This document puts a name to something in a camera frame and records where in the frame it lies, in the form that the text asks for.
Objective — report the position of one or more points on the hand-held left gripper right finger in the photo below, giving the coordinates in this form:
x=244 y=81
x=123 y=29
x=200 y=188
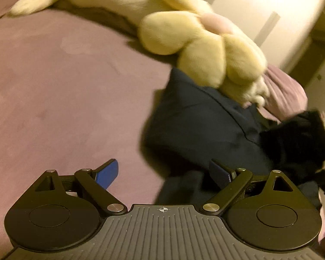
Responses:
x=219 y=175

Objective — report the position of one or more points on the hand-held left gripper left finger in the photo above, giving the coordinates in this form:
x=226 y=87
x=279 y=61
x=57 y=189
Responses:
x=107 y=172

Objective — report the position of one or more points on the navy blue jacket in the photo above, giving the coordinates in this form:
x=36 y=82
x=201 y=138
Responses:
x=195 y=119

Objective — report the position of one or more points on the dark cloth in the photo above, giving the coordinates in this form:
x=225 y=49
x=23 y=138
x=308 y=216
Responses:
x=295 y=143

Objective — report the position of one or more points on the purple bed blanket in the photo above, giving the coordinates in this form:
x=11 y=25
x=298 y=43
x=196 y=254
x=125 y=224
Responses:
x=57 y=92

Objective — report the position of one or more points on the purple pillow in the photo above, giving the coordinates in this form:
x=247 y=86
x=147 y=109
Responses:
x=285 y=92

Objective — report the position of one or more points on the cream flower plush pillow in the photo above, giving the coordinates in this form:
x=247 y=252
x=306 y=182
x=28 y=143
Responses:
x=195 y=38

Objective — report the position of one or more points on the white wardrobe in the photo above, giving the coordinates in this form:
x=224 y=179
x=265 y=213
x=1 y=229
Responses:
x=262 y=13

